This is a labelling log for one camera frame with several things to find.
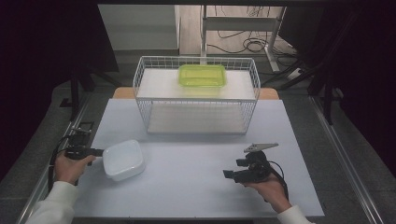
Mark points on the white cabinet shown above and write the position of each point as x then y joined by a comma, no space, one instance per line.
140,28

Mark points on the green lidded plastic container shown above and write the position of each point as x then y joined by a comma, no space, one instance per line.
201,75

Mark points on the wooden table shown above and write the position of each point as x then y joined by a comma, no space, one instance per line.
123,93

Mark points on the person's right hand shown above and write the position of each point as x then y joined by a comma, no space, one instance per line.
274,193

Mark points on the person's left hand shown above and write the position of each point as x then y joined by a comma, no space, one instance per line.
70,171

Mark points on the white power strip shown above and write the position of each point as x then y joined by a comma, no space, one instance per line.
294,74

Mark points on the white desk frame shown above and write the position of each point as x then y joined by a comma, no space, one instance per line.
239,23

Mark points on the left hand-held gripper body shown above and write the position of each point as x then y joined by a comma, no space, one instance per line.
79,152

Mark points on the metal floor rail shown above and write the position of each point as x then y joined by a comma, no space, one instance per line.
348,161
46,177

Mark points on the white plastic container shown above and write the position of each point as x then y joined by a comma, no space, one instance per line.
123,160

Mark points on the dark metal stand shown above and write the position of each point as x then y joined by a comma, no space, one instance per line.
76,90
327,87

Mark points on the white table sheet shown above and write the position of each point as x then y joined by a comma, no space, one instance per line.
193,180

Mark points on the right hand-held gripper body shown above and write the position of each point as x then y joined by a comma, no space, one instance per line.
257,169

